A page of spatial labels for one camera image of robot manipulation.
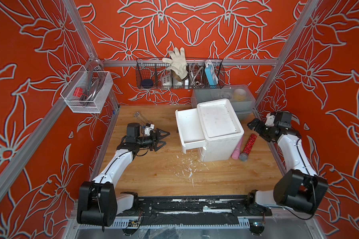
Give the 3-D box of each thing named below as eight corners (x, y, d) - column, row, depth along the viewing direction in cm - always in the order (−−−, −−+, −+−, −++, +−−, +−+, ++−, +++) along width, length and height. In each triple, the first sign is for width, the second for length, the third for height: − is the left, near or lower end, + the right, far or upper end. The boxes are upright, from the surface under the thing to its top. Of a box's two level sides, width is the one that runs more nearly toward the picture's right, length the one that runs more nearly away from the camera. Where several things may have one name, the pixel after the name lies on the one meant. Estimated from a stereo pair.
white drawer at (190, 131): (180, 164, 90) (181, 146, 73) (176, 130, 107) (176, 109, 90) (200, 162, 91) (205, 144, 74) (193, 128, 108) (196, 107, 90)
